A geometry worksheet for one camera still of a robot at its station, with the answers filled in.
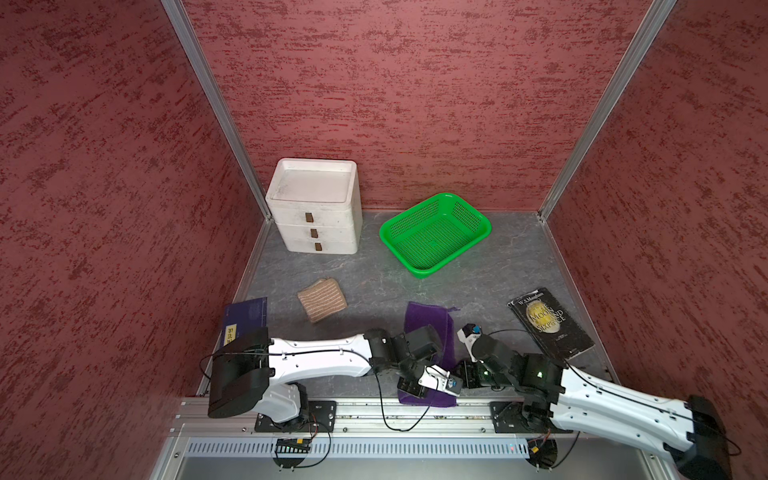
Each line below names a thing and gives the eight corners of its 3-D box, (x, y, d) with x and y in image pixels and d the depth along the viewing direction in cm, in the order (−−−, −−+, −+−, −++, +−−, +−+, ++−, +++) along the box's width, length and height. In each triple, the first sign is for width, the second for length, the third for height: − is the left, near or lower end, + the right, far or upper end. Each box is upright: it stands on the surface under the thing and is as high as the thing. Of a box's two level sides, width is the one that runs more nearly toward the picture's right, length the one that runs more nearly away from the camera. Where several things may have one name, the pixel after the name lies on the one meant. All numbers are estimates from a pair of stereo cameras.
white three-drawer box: (283, 255, 109) (259, 204, 89) (297, 210, 124) (278, 158, 104) (359, 255, 109) (352, 205, 89) (363, 210, 124) (358, 159, 104)
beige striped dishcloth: (312, 325, 92) (310, 322, 89) (299, 295, 98) (297, 291, 96) (349, 306, 96) (348, 302, 94) (334, 278, 103) (333, 274, 101)
